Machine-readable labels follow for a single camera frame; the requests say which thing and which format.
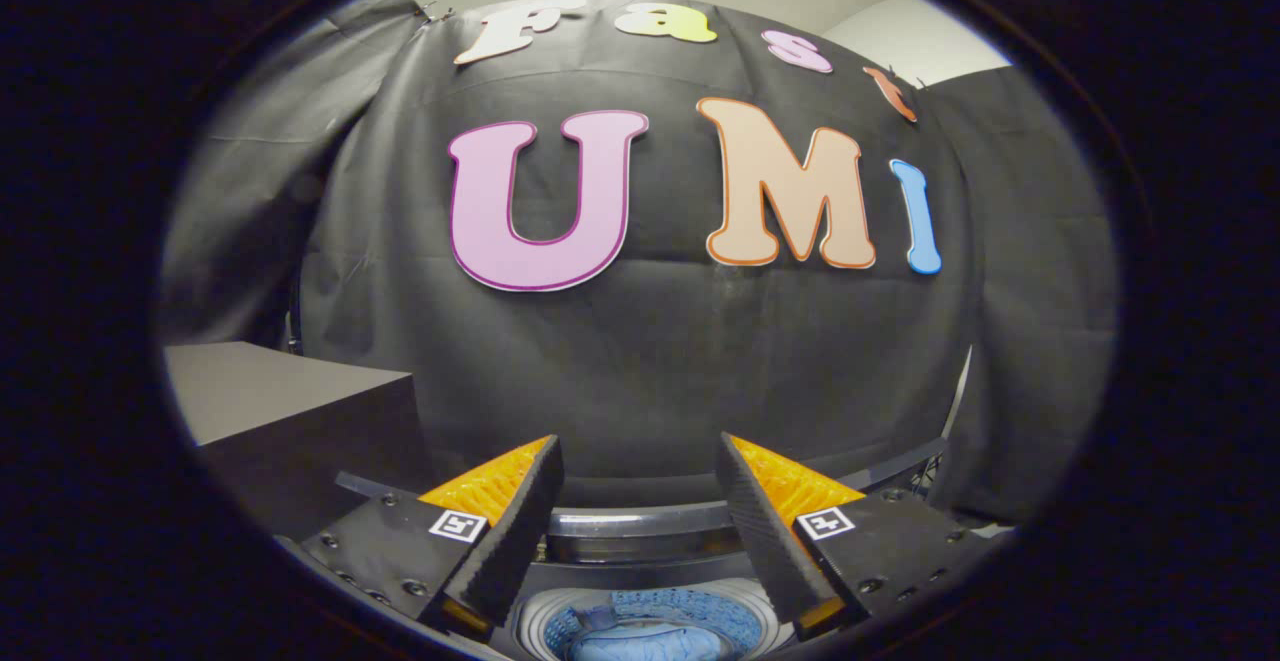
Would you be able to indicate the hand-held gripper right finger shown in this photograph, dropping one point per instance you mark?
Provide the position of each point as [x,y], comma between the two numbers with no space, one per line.
[765,541]

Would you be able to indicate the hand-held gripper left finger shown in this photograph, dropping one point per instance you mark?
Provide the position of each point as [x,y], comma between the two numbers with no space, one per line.
[510,541]

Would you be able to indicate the light blue shirt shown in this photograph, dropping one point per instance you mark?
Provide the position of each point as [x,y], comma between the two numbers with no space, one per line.
[650,646]

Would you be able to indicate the black backdrop cloth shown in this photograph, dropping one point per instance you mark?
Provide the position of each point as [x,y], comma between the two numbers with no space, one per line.
[650,371]

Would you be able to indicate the dark cabinet with beige door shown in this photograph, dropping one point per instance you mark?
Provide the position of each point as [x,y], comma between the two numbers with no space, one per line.
[270,401]

